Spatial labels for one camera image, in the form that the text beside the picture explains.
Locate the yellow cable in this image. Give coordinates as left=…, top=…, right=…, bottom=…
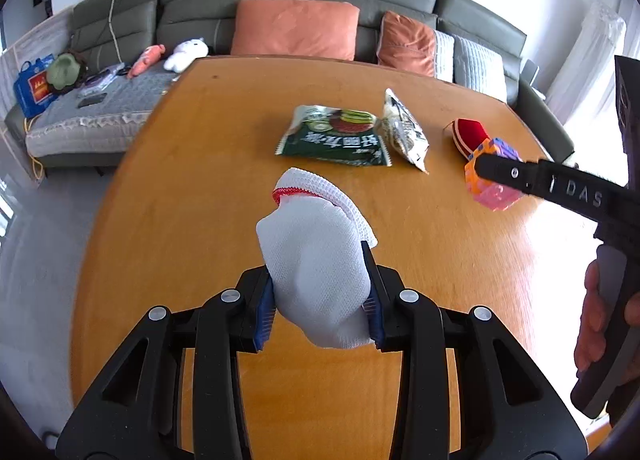
left=21, top=115, right=47, bottom=182

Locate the person's right hand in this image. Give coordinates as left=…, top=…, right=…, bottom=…
left=574, top=257, right=640, bottom=375

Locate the white plush toy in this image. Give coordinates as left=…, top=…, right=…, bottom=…
left=164, top=37, right=212, bottom=73

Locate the colourful puzzle cube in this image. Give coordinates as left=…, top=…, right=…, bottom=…
left=464, top=138, right=526, bottom=213

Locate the pink plush toy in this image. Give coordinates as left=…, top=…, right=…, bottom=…
left=126, top=44, right=166, bottom=80

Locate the blue shopping bag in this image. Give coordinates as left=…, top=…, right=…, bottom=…
left=12, top=54, right=60, bottom=118

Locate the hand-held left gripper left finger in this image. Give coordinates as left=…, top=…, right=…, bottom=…
left=56, top=265, right=276, bottom=460

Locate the green seaweed snack packet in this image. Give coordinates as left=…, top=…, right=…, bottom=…
left=274, top=105, right=393, bottom=168

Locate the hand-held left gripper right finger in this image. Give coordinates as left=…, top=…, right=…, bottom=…
left=360, top=240, right=588, bottom=460

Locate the wide grey quilted cushion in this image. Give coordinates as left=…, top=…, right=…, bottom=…
left=450, top=35, right=508, bottom=103

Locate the red pouch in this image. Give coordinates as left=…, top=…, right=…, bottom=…
left=444, top=118, right=493, bottom=161

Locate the narrow grey quilted cushion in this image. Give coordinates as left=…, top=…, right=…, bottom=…
left=432, top=30, right=456, bottom=83

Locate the white mesh cloth red trim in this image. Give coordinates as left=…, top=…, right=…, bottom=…
left=255, top=167, right=379, bottom=350

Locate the white curtain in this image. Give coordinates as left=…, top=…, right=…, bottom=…
left=545, top=0, right=628, bottom=141

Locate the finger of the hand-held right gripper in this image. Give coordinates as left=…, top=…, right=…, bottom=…
left=472, top=151, right=632, bottom=222

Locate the large orange cushion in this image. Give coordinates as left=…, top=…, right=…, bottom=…
left=230, top=0, right=361, bottom=62

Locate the clear plastic bag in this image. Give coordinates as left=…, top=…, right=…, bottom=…
left=77, top=62, right=128, bottom=97

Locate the grey quilted blanket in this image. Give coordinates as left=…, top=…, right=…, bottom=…
left=25, top=60, right=196, bottom=158

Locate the small orange cushion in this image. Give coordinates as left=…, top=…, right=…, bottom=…
left=376, top=10, right=437, bottom=80

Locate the green hat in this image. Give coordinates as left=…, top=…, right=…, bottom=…
left=46, top=52, right=90, bottom=95

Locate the thin charging cable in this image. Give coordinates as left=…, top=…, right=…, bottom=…
left=106, top=0, right=140, bottom=66

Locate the white seed snack packet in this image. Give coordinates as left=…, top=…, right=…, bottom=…
left=382, top=88, right=432, bottom=175

